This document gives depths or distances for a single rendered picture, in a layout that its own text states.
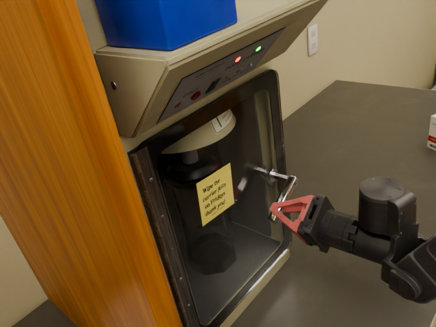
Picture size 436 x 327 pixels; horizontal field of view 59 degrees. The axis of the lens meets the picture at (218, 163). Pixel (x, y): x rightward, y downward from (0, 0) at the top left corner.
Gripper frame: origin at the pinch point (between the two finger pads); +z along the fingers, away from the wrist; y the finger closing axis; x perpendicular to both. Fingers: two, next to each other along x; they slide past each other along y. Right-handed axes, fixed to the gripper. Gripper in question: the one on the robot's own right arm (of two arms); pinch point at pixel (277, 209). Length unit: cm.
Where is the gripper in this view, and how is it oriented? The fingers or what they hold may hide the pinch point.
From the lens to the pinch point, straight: 68.6
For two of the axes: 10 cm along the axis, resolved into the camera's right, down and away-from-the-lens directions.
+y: -4.6, -4.7, -7.5
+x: -4.4, 8.6, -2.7
